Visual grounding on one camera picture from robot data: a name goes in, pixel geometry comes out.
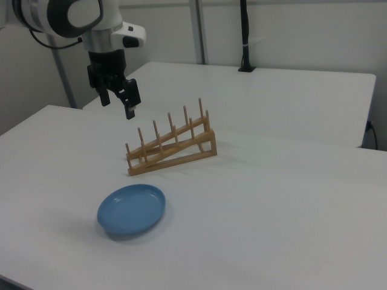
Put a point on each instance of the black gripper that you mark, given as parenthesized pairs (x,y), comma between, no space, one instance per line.
(107,69)

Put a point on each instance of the black camera pole with clamp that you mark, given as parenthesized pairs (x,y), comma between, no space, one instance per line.
(245,30)

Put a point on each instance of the white adjoining table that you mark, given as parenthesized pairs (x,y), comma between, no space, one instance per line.
(272,99)

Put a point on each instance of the grey metal partition post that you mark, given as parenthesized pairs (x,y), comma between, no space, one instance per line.
(199,30)
(65,84)

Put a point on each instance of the wooden peg plate rack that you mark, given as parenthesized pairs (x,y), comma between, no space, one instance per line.
(181,161)

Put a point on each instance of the blue round plate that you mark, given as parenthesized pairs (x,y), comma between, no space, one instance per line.
(130,208)

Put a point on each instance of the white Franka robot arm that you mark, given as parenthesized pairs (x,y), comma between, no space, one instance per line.
(78,15)

